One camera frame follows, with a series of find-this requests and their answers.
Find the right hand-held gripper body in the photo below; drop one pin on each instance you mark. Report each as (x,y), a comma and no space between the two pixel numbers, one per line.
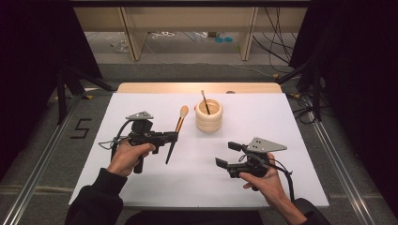
(259,156)

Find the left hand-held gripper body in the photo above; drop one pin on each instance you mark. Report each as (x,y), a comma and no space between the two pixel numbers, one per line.
(142,131)

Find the fan makeup brush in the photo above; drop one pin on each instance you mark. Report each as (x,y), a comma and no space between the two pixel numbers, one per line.
(178,128)

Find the cream ribbed brush holder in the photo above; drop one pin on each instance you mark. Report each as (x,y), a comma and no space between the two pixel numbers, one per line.
(209,120)

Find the small makeup brush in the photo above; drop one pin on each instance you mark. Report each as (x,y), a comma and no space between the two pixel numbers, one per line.
(205,103)

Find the person's right hand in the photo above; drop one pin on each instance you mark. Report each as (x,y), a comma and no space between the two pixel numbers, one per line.
(266,184)

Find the person's left hand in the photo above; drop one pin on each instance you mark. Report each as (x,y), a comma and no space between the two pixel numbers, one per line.
(128,157)

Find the white table sheet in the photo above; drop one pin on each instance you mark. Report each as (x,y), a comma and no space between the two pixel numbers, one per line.
(200,175)

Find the black metal stand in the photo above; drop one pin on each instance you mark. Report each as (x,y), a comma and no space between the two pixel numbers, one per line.
(309,81)
(72,87)

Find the blue round items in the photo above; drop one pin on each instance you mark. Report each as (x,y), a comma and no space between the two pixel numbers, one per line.
(223,39)

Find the wooden shelf unit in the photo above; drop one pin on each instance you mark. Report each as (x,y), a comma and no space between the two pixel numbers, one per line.
(191,22)

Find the dark curtain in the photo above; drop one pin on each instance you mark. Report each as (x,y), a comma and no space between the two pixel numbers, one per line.
(359,78)
(34,62)

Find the metal floor rail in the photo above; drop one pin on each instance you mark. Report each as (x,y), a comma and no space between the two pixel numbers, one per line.
(34,175)
(341,168)

